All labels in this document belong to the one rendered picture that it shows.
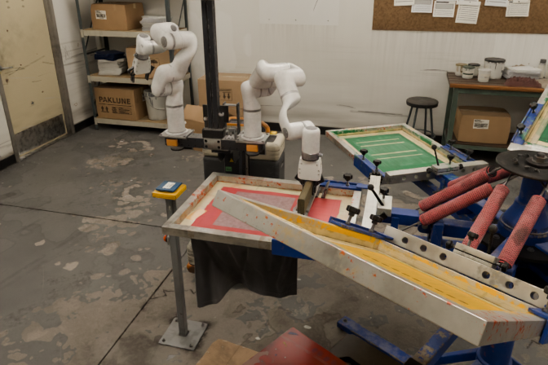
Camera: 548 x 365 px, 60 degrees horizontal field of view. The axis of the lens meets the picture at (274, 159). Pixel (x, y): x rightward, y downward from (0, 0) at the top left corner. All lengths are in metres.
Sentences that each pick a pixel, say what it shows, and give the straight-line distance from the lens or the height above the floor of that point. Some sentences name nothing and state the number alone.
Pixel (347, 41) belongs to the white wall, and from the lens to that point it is 5.73.
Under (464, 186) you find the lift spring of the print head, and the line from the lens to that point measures 2.07.
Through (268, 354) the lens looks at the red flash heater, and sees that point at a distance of 1.27.
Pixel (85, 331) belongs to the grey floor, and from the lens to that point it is 3.18.
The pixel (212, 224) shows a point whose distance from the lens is 2.10.
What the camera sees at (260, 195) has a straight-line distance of 2.32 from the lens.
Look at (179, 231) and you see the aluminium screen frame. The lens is 2.03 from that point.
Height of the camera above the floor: 2.01
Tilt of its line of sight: 23 degrees down
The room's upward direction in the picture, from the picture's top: straight up
